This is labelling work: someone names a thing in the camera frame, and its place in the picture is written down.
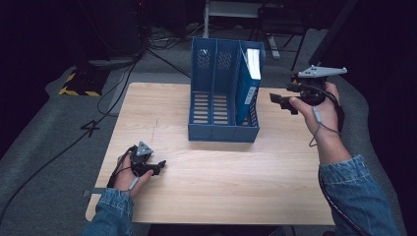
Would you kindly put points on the white metal table frame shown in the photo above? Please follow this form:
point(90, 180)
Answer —
point(229, 9)

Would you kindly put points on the black slanted pole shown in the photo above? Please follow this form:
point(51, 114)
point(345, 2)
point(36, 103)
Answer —
point(331, 36)

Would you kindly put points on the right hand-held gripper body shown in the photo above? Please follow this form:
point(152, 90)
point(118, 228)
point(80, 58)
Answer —
point(311, 88)

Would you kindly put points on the blue book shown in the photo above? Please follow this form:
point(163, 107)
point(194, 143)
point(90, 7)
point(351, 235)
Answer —
point(247, 95)

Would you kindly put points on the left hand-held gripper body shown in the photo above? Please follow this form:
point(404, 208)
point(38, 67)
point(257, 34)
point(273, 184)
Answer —
point(141, 160)

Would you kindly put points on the person's left hand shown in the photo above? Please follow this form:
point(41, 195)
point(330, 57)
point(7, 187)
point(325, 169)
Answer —
point(126, 180)

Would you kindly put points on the black metal chair frame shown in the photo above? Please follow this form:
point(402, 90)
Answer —
point(282, 23)

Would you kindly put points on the grey table edge bracket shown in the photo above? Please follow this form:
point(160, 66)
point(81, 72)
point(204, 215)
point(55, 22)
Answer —
point(89, 192)

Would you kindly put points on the black equipment cabinet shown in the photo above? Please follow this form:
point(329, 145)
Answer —
point(114, 26)

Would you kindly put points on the person's right hand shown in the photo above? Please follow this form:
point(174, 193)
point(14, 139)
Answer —
point(323, 118)

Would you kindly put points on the blue plastic file rack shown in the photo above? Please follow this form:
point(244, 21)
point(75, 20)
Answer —
point(213, 131)

